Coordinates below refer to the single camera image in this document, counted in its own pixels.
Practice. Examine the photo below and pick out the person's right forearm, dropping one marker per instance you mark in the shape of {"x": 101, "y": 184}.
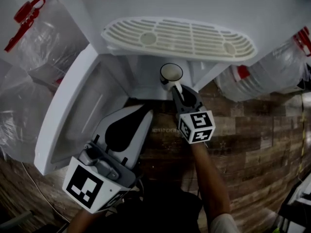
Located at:
{"x": 209, "y": 178}

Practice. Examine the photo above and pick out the white slotted drip tray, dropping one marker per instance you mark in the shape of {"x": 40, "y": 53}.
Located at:
{"x": 179, "y": 38}

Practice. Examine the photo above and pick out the person's light shirt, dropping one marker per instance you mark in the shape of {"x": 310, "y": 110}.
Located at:
{"x": 226, "y": 224}

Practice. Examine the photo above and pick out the clear water jug red cap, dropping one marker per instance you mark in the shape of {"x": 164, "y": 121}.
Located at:
{"x": 267, "y": 76}
{"x": 48, "y": 38}
{"x": 22, "y": 110}

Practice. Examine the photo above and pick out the person's left forearm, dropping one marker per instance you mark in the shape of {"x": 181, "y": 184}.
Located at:
{"x": 82, "y": 223}

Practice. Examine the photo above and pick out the black frame white table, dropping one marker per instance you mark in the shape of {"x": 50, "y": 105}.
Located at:
{"x": 298, "y": 207}

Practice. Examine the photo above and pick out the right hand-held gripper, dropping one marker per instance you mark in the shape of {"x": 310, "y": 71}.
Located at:
{"x": 196, "y": 127}

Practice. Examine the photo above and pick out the white dispenser door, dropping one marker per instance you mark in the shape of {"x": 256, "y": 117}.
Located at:
{"x": 73, "y": 93}

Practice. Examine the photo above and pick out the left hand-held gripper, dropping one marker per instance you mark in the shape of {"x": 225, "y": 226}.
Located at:
{"x": 97, "y": 178}

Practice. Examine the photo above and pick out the white water dispenser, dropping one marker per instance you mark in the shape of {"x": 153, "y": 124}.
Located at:
{"x": 170, "y": 1}

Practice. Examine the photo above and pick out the white cup black rim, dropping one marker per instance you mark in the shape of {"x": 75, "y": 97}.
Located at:
{"x": 170, "y": 73}

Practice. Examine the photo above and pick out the yellow black hazard tape strip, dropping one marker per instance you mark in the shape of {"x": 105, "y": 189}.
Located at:
{"x": 302, "y": 135}

